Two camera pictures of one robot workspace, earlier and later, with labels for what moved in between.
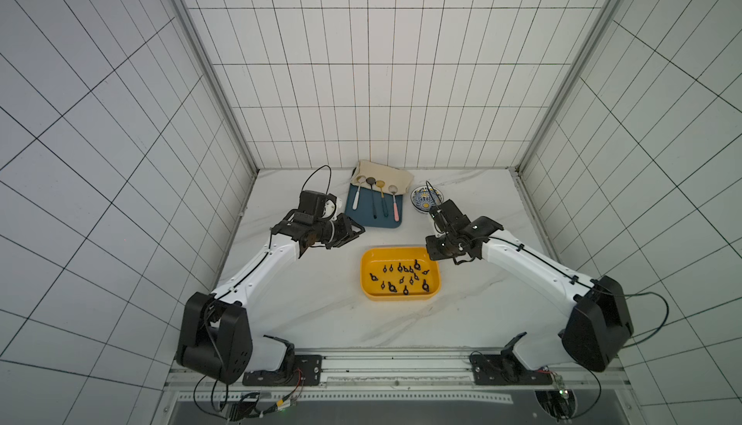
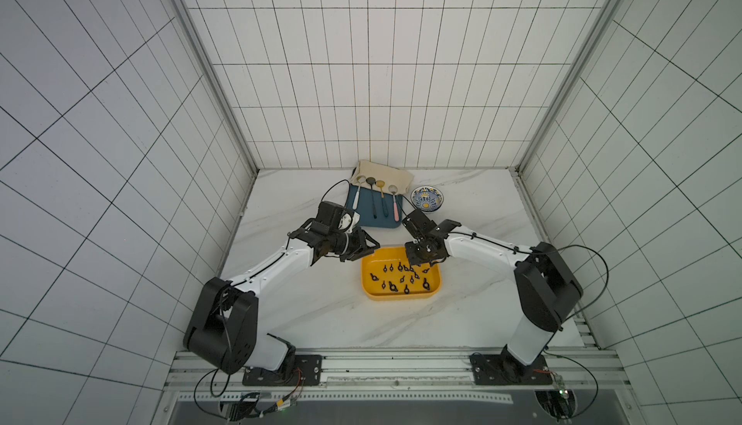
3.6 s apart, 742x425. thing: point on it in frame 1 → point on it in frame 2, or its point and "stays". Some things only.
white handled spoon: [360, 180] stays
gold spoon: [380, 184] stays
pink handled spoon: [393, 189] stays
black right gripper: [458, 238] → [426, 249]
